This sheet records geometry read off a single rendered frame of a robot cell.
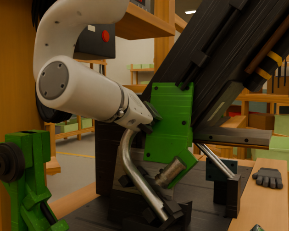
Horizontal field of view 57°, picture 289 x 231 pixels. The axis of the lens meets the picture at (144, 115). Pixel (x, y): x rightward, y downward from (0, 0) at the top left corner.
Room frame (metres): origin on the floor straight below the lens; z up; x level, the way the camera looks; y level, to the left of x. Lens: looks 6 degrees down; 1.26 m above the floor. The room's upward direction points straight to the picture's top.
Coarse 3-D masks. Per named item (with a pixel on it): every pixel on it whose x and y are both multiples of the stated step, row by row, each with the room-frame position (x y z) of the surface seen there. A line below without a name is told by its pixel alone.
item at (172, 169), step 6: (174, 162) 0.60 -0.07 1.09; (180, 162) 0.60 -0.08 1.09; (168, 168) 0.61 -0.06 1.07; (174, 168) 0.60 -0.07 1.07; (180, 168) 0.60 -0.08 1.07; (162, 174) 0.61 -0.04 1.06; (168, 174) 0.60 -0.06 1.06; (174, 174) 0.60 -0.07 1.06; (156, 180) 0.61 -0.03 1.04; (162, 180) 0.61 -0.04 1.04; (168, 180) 0.60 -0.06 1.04; (162, 186) 0.60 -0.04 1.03
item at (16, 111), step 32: (0, 0) 0.63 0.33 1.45; (32, 0) 0.70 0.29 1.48; (160, 0) 1.53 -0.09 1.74; (0, 32) 0.62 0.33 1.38; (32, 32) 0.70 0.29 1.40; (0, 64) 0.62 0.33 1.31; (32, 64) 0.70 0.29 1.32; (160, 64) 1.53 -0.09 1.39; (0, 96) 0.62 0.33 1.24; (32, 96) 0.69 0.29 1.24; (0, 128) 0.61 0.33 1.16; (32, 128) 0.69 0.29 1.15; (0, 192) 0.61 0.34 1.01; (0, 224) 0.61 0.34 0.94
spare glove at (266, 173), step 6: (264, 168) 1.09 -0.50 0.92; (270, 168) 1.09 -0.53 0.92; (258, 174) 1.02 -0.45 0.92; (264, 174) 1.01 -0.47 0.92; (270, 174) 1.01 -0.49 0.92; (276, 174) 1.01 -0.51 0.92; (258, 180) 0.96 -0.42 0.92; (264, 180) 0.95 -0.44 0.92; (270, 180) 0.96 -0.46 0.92; (276, 180) 0.96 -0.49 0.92; (264, 186) 0.94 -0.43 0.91; (270, 186) 0.92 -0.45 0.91; (282, 186) 0.91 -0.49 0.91
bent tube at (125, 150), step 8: (144, 104) 0.67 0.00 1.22; (152, 112) 0.66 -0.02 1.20; (160, 120) 0.68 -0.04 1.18; (128, 136) 0.68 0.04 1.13; (120, 144) 0.68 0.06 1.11; (128, 144) 0.68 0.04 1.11; (120, 152) 0.68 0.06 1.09; (128, 152) 0.68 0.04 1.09; (120, 160) 0.67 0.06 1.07; (128, 160) 0.66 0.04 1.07; (128, 168) 0.65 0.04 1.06; (136, 168) 0.66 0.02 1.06; (128, 176) 0.65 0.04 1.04; (136, 176) 0.64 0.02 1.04; (136, 184) 0.63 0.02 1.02; (144, 184) 0.63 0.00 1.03; (144, 192) 0.62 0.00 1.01; (152, 192) 0.61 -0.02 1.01; (152, 200) 0.60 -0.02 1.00; (160, 200) 0.61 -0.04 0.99; (152, 208) 0.60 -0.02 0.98; (160, 208) 0.59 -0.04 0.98; (160, 216) 0.58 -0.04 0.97; (168, 216) 0.58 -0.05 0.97
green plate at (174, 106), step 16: (160, 96) 0.71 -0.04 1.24; (176, 96) 0.68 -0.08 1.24; (192, 96) 0.67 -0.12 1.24; (160, 112) 0.69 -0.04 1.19; (176, 112) 0.67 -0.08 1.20; (160, 128) 0.68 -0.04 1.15; (176, 128) 0.66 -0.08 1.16; (192, 128) 0.71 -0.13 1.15; (160, 144) 0.67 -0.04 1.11; (176, 144) 0.65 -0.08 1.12; (144, 160) 0.68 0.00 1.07; (160, 160) 0.66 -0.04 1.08
